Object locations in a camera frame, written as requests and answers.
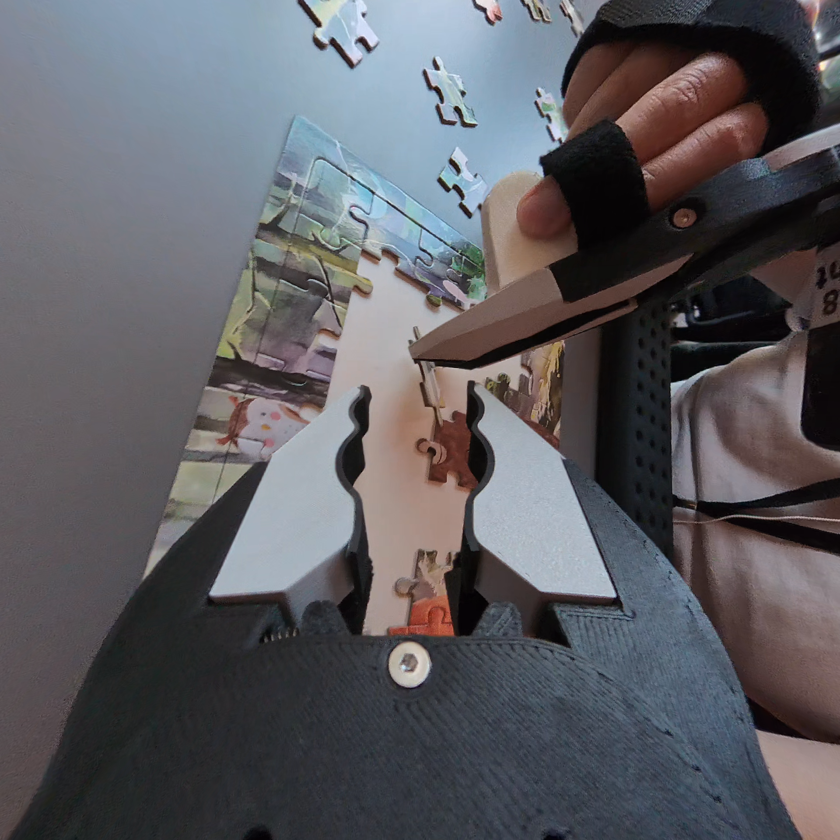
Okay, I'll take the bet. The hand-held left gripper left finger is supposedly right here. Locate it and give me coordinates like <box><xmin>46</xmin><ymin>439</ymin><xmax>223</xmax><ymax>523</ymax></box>
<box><xmin>209</xmin><ymin>386</ymin><xmax>374</xmax><ymax>634</ymax></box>

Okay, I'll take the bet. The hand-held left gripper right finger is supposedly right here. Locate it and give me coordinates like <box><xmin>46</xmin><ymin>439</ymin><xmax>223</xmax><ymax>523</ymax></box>
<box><xmin>456</xmin><ymin>381</ymin><xmax>622</xmax><ymax>634</ymax></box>

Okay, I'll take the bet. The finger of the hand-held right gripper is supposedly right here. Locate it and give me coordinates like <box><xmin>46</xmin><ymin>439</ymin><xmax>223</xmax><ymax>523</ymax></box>
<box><xmin>410</xmin><ymin>269</ymin><xmax>637</xmax><ymax>362</ymax></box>
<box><xmin>420</xmin><ymin>299</ymin><xmax>639</xmax><ymax>371</ymax></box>

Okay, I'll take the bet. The yellow-marked jigsaw piece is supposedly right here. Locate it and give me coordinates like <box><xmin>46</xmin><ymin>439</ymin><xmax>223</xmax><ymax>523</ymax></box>
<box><xmin>410</xmin><ymin>327</ymin><xmax>448</xmax><ymax>422</ymax></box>

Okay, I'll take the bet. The partly assembled jigsaw puzzle board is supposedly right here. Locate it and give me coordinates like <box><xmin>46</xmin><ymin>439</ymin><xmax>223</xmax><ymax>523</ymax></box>
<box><xmin>144</xmin><ymin>117</ymin><xmax>567</xmax><ymax>636</ymax></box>

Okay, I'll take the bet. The group of puzzle pieces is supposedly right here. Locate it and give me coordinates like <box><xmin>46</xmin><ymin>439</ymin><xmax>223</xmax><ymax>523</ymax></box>
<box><xmin>298</xmin><ymin>0</ymin><xmax>585</xmax><ymax>219</ymax></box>

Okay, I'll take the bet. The grey desk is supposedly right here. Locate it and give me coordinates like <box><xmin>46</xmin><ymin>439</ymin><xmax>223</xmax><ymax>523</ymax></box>
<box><xmin>0</xmin><ymin>0</ymin><xmax>605</xmax><ymax>840</ymax></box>

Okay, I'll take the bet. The person's right hand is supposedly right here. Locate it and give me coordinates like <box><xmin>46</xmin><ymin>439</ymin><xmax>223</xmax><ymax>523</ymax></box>
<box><xmin>517</xmin><ymin>41</ymin><xmax>770</xmax><ymax>240</ymax></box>

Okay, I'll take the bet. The black mesh chair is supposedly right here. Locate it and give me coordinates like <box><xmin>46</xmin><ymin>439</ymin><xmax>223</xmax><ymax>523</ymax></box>
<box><xmin>600</xmin><ymin>298</ymin><xmax>677</xmax><ymax>559</ymax></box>

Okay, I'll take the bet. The person's white shirt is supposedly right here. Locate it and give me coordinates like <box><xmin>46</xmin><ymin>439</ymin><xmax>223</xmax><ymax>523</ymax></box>
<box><xmin>669</xmin><ymin>134</ymin><xmax>840</xmax><ymax>746</ymax></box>

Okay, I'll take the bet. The black harness strap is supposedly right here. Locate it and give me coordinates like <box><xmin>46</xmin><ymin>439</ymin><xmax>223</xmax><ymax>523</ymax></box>
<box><xmin>672</xmin><ymin>479</ymin><xmax>840</xmax><ymax>519</ymax></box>
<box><xmin>718</xmin><ymin>518</ymin><xmax>840</xmax><ymax>553</ymax></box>

